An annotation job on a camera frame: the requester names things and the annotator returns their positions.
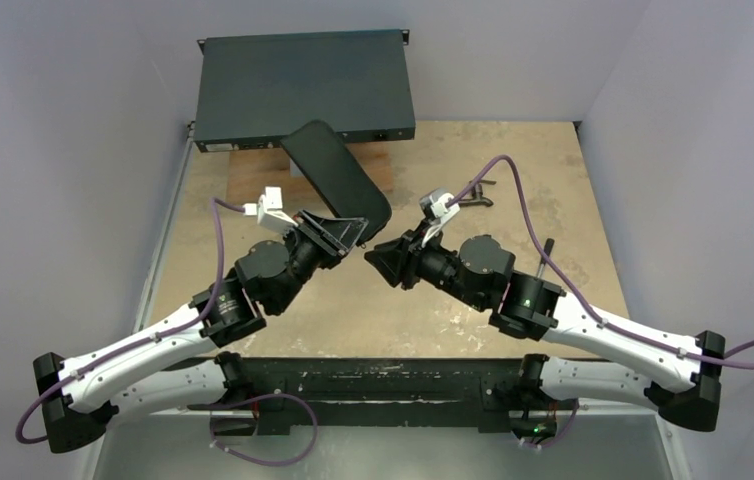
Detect dark green rack device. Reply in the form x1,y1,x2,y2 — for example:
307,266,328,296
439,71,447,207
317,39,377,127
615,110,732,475
194,29,416,152

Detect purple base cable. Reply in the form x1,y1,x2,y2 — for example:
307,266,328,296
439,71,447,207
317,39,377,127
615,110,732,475
208,392,320,467
519,400,580,452

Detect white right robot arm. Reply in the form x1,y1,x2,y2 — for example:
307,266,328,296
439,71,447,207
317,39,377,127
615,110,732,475
364,230,725,432

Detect black zippered tool case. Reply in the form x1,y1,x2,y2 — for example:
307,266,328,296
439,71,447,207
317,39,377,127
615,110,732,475
279,120,392,244

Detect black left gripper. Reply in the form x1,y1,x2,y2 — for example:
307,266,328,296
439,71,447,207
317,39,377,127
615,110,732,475
270,208,367,314

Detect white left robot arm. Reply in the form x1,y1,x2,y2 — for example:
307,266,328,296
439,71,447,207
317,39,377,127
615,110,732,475
15,209,388,454

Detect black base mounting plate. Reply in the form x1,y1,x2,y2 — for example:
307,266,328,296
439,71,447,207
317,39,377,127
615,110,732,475
213,353,575,436

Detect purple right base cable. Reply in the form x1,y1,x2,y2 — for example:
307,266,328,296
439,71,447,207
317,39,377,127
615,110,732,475
519,400,580,452

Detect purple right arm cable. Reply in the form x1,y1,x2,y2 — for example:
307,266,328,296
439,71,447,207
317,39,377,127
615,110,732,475
446,154,754,371

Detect dark metal pipe fitting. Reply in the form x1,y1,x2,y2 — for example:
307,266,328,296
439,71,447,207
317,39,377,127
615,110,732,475
458,179,497,208

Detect wooden board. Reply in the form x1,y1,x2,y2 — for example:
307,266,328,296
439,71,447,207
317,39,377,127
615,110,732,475
225,143,394,205

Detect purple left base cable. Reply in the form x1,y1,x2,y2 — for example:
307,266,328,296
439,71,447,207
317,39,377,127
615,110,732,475
208,392,320,467

